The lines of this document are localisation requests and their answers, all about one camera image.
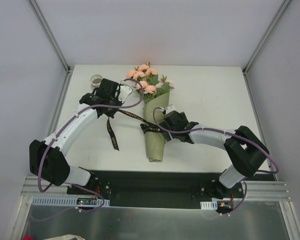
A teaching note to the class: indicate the red object at bottom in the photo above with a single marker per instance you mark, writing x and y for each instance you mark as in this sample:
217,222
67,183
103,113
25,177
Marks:
28,237

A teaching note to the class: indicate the left white cable duct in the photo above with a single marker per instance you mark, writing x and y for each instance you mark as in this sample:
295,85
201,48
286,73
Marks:
68,201

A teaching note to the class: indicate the right white cable duct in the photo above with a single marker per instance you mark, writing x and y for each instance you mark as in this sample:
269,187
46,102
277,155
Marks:
216,204

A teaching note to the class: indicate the aluminium corner post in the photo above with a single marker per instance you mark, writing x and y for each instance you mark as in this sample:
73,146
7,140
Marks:
49,34
283,7

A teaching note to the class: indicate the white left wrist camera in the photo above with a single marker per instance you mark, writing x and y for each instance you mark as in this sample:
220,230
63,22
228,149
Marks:
123,91

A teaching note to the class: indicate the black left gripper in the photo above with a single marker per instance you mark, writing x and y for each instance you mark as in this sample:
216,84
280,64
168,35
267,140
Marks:
112,103

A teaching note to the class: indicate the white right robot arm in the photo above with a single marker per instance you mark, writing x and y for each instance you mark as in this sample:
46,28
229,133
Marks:
245,151

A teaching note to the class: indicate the white ribbed ceramic vase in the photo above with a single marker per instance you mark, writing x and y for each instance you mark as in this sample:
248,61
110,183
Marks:
95,81

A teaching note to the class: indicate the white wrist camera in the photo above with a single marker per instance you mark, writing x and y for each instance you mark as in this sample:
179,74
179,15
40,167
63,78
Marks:
123,91
170,108

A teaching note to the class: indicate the white cable duct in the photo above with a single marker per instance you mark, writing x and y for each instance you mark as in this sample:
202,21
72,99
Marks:
68,201
216,204

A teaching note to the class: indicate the left aluminium corner post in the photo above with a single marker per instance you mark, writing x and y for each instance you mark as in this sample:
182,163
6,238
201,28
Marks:
49,34

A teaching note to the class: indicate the black ribbon with gold text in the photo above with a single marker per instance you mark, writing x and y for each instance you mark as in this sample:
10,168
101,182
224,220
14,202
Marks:
145,126

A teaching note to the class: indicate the pink artificial flower bunch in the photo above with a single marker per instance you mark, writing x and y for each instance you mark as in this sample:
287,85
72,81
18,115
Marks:
150,82

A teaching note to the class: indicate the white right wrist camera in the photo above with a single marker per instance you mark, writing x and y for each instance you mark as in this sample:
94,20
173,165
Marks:
170,108

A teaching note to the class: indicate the green and orange wrapping paper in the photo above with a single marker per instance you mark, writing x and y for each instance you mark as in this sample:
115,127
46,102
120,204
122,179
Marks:
154,141

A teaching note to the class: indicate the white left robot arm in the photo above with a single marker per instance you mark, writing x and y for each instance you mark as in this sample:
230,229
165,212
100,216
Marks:
48,157

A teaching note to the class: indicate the right aluminium corner post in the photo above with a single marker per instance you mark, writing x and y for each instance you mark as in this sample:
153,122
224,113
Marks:
283,7

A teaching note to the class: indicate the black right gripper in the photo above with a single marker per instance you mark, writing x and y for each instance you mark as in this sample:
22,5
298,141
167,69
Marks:
168,131

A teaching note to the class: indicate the aluminium frame rail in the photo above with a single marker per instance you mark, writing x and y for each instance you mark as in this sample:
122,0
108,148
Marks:
268,191

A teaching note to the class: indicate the beige cloth at bottom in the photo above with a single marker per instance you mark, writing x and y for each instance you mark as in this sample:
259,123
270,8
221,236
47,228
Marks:
66,237

